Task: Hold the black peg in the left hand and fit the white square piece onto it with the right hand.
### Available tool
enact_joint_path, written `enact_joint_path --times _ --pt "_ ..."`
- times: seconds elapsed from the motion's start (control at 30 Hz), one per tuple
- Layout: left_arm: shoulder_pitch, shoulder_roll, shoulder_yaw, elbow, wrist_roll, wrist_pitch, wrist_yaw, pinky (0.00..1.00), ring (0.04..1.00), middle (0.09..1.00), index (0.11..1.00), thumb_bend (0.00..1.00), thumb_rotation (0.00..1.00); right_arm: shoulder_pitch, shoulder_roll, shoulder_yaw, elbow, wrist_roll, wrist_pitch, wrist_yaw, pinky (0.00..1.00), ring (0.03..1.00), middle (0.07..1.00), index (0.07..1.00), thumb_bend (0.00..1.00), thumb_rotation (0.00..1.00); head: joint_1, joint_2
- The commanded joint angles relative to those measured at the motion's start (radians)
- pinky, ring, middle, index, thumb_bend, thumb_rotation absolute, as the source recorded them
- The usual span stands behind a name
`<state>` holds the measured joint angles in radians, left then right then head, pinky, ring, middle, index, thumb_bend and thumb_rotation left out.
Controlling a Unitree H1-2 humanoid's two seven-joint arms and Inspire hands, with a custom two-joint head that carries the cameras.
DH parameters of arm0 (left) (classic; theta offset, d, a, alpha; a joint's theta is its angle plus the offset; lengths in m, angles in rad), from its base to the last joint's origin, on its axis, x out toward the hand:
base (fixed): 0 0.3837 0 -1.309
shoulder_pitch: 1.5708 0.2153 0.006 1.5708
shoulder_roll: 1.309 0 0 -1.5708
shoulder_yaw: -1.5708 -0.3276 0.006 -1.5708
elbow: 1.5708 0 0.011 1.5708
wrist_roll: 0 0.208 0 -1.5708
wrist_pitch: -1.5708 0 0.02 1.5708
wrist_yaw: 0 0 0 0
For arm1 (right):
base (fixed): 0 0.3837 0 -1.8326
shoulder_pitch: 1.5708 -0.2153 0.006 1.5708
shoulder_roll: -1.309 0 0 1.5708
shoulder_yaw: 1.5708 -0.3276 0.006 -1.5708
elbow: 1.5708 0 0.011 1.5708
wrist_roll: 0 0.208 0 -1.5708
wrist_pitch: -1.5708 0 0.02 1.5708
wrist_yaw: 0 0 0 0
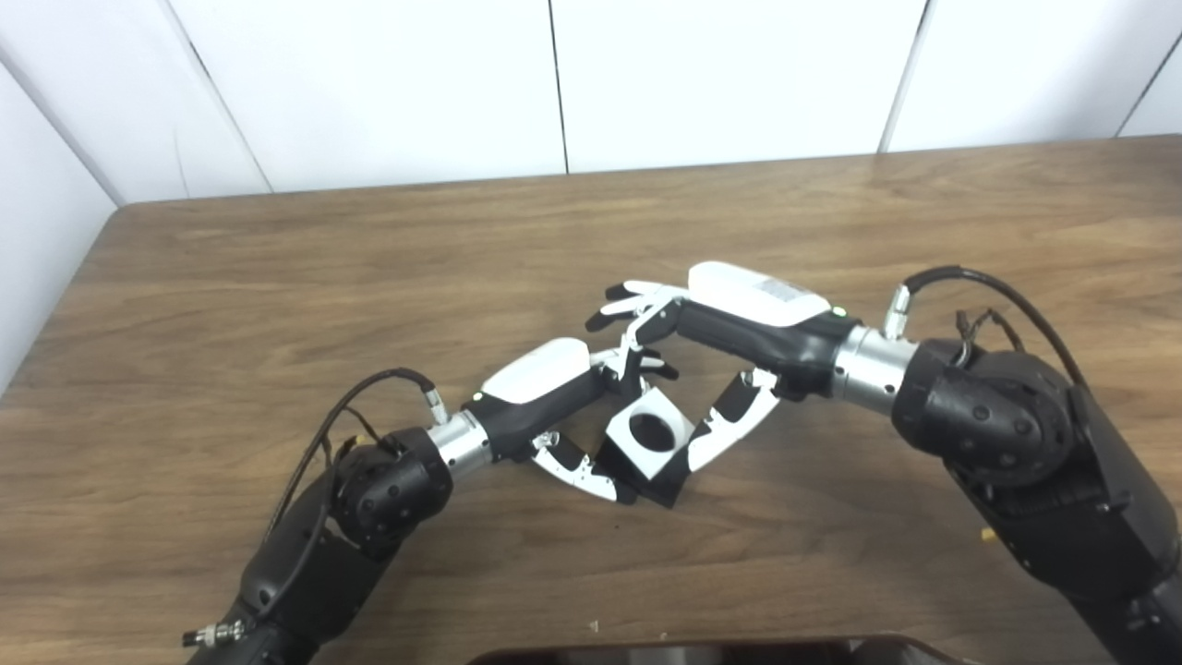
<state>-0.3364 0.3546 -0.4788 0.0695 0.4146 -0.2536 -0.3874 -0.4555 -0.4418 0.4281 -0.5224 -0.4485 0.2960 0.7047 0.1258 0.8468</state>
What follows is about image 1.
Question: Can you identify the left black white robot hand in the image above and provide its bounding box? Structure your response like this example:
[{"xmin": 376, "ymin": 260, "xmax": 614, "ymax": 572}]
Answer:
[{"xmin": 469, "ymin": 337, "xmax": 680, "ymax": 504}]

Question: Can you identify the black peg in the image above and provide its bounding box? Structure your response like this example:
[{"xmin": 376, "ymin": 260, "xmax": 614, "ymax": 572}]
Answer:
[{"xmin": 591, "ymin": 434, "xmax": 694, "ymax": 511}]

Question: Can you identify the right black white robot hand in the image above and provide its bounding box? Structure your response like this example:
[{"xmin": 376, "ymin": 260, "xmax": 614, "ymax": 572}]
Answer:
[{"xmin": 585, "ymin": 261, "xmax": 860, "ymax": 474}]

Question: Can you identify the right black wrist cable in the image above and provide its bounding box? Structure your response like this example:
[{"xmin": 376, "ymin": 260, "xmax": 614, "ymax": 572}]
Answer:
[{"xmin": 882, "ymin": 265, "xmax": 1091, "ymax": 389}]

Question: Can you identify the black robot torso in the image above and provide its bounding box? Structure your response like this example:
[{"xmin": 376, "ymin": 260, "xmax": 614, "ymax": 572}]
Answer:
[{"xmin": 466, "ymin": 634, "xmax": 980, "ymax": 665}]

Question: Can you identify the white square piece with hole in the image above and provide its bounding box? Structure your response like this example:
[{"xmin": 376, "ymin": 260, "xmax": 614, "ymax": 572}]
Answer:
[{"xmin": 605, "ymin": 388, "xmax": 696, "ymax": 481}]

